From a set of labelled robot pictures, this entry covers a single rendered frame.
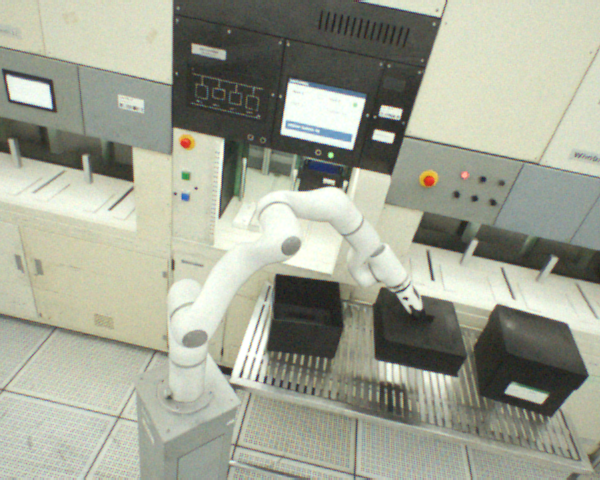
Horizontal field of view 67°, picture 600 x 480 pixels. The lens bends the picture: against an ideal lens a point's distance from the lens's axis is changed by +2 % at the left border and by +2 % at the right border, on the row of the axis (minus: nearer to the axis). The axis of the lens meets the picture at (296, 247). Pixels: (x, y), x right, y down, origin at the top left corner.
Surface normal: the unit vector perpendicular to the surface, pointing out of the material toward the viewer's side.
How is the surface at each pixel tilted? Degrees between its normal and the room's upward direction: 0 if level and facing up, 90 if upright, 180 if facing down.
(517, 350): 0
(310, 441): 0
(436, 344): 0
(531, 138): 90
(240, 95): 90
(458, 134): 90
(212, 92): 90
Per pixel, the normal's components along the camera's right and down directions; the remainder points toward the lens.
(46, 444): 0.17, -0.80
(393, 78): -0.15, 0.55
